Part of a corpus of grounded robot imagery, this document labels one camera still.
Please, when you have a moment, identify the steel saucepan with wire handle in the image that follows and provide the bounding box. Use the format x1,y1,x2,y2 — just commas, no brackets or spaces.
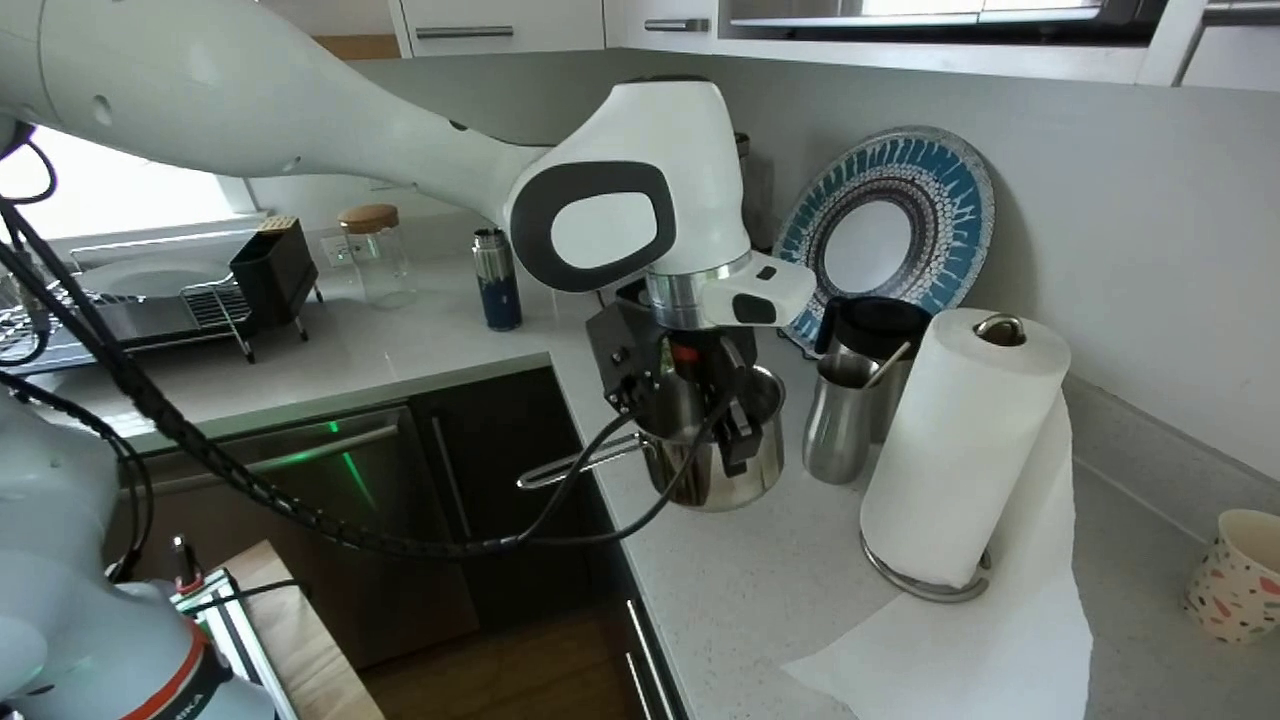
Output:
511,359,790,514

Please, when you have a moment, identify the dark dishwasher front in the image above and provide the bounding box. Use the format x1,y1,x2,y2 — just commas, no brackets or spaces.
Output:
97,405,481,672

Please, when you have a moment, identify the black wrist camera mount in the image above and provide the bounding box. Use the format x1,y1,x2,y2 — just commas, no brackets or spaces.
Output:
583,296,671,408

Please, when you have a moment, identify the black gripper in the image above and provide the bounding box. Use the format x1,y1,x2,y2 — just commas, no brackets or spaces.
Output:
636,314,777,479

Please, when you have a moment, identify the small steel milk jug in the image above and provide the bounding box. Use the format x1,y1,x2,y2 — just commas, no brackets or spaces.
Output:
800,340,919,486

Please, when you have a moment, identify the dark drawer front with handles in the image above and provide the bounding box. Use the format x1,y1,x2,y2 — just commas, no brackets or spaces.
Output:
600,554,692,720

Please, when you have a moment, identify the narrow white upper cabinet door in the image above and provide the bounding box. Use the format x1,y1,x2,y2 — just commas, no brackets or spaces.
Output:
600,0,722,57

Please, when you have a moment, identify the white paper towel roll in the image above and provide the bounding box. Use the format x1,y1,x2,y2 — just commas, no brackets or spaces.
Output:
779,304,1101,720

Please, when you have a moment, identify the blue patterned decorative plate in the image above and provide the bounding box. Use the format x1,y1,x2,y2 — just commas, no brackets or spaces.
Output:
771,124,1000,369

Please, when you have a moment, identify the dotted paper cup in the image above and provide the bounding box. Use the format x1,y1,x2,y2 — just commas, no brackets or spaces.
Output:
1183,506,1280,650

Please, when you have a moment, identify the black box with wooden top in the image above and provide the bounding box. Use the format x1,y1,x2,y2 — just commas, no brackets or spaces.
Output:
227,213,324,336

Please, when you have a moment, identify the glass jar with cork lid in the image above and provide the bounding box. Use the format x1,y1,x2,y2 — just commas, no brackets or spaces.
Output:
327,199,406,306

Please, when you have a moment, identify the dark lower cabinet door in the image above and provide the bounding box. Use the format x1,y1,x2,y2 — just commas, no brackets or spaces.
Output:
406,363,620,631

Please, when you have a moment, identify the wooden shelf board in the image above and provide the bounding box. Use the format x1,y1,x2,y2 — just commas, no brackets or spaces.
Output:
316,33,406,63

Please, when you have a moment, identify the steel carafe with black lid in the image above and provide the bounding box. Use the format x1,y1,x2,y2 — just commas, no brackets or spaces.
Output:
813,293,935,391

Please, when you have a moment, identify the built-in range hood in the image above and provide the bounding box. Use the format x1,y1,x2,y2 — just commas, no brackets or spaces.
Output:
717,0,1211,88

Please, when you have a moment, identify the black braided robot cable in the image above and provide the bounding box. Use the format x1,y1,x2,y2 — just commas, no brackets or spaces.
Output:
0,120,753,563

